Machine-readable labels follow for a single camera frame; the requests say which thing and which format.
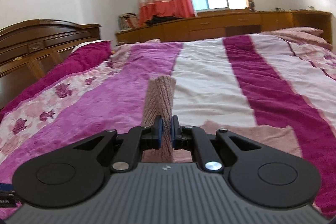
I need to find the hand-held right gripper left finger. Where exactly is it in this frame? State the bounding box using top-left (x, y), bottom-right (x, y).
top-left (71, 115), bottom-right (164, 172)

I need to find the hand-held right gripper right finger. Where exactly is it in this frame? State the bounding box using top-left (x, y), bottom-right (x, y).
top-left (170, 115), bottom-right (264, 172)

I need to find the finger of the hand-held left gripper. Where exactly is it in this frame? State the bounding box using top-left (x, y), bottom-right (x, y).
top-left (0, 183), bottom-right (17, 208)

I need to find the pink knit cardigan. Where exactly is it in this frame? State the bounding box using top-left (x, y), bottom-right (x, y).
top-left (141, 76), bottom-right (303, 164)

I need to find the striped white magenta quilt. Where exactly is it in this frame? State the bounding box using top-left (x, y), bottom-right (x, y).
top-left (172, 32), bottom-right (336, 219)

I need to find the purple floral blanket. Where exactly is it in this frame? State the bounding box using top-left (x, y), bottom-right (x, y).
top-left (0, 42), bottom-right (184, 203)

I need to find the magenta pillow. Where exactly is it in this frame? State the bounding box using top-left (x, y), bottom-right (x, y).
top-left (0, 40), bottom-right (113, 122)

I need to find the dark cloth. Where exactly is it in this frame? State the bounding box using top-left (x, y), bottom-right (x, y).
top-left (146, 15), bottom-right (182, 26)

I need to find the long wooden cabinet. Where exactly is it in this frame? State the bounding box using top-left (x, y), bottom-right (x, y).
top-left (115, 10), bottom-right (333, 45)

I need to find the stack of books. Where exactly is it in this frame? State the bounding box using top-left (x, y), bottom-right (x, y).
top-left (118, 13), bottom-right (138, 31)

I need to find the dark wooden headboard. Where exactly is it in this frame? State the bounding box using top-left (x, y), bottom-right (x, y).
top-left (0, 19), bottom-right (102, 109)

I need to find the pink crochet pillow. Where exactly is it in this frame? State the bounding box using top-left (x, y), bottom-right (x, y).
top-left (259, 27), bottom-right (333, 50)

